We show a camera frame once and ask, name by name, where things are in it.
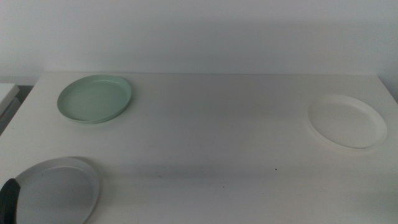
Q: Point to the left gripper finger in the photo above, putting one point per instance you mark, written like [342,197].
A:
[8,202]

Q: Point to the grey shallow bowl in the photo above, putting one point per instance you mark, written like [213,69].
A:
[59,193]

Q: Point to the pale green shallow bowl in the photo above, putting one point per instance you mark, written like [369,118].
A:
[93,101]

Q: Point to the white shallow bowl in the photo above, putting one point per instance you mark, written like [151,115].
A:
[346,123]

